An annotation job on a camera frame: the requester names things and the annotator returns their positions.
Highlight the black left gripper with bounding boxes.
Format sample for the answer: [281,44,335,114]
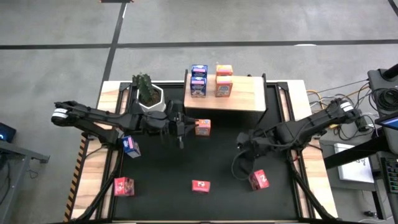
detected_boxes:
[163,99,200,136]

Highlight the orange cereal box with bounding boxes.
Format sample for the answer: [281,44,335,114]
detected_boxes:
[214,75,234,98]
[194,118,212,137]
[215,63,234,77]

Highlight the red Froot Loops cereal box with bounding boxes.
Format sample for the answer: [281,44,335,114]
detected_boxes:
[191,179,211,194]
[113,177,136,197]
[247,169,271,192]

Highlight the blue Frosted Flakes cereal box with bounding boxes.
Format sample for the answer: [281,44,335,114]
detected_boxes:
[189,76,208,99]
[121,135,142,159]
[190,63,209,78]

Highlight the wooden shelf with black legs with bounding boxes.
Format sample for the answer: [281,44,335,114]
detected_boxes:
[182,68,269,125]

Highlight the white hexagonal plant pot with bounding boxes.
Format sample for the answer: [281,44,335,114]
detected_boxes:
[136,83,167,113]

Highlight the black table mat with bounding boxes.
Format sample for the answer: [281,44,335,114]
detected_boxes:
[113,85,299,221]

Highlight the black beam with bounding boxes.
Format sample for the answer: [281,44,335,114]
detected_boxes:
[323,135,388,170]

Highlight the white board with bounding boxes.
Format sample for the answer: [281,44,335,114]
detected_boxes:
[333,142,376,184]

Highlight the black power brick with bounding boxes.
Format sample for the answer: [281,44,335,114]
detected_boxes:
[354,115,371,132]

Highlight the yellow black hazard tape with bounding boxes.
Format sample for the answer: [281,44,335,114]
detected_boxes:
[63,136,88,222]

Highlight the gray equipment cart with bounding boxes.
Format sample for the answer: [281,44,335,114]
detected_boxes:
[368,63,398,119]

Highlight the tablet with blue screen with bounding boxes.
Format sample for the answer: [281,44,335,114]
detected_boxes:
[374,112,398,131]

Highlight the backlit keyboard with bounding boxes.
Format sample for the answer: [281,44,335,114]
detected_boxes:
[379,156,398,195]

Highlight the gray desk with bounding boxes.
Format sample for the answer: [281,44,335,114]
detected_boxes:
[0,139,50,224]

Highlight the black device with blue light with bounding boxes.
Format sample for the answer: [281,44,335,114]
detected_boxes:
[0,122,17,143]

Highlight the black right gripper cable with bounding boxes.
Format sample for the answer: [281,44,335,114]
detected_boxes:
[231,148,251,182]

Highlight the black aluminium table frame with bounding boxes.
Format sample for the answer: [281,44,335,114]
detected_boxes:
[67,80,338,224]

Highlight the yellow cable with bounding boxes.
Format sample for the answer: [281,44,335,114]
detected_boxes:
[306,89,340,130]

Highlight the coiled black cables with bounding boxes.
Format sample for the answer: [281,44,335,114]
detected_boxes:
[371,88,398,112]

